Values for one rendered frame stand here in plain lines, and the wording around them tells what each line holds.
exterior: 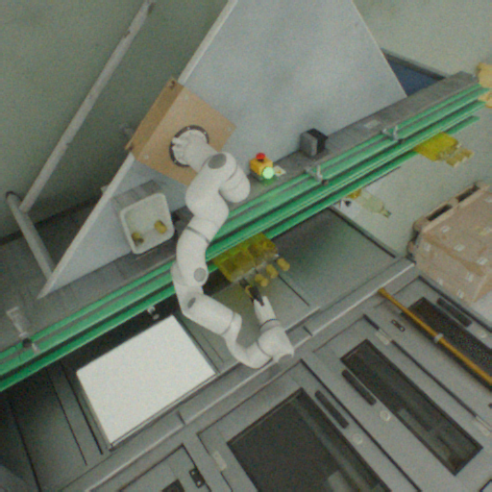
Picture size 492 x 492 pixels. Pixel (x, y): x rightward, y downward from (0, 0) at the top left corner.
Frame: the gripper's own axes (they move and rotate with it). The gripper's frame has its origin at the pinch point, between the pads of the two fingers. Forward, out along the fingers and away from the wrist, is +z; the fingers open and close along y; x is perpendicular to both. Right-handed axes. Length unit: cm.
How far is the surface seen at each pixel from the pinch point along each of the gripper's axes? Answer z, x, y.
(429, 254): 160, -262, -259
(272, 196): 33.8, -22.1, 13.4
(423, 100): 68, -119, 15
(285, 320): -7.7, -9.4, -12.4
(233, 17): 50, -17, 79
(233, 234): 26.2, -2.0, 6.4
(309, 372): -28.7, -9.4, -16.6
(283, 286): 7.6, -15.4, -12.5
